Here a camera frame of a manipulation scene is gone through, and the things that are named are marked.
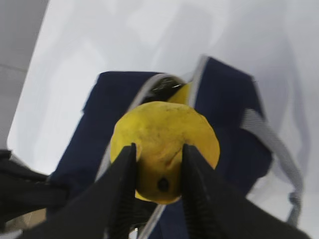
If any yellow banana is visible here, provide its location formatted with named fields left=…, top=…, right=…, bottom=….
left=167, top=83, right=192, bottom=105

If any yellow pear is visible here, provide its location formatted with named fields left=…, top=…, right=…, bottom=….
left=110, top=102, right=220, bottom=204

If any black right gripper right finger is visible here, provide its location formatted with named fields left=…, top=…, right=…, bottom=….
left=182, top=144, right=309, bottom=239

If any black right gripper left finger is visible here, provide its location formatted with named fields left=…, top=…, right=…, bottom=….
left=22, top=144, right=137, bottom=239

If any navy blue lunch bag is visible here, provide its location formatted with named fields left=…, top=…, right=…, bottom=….
left=50, top=57, right=303, bottom=239

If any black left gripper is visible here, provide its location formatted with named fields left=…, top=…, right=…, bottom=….
left=0, top=149, right=69, bottom=222

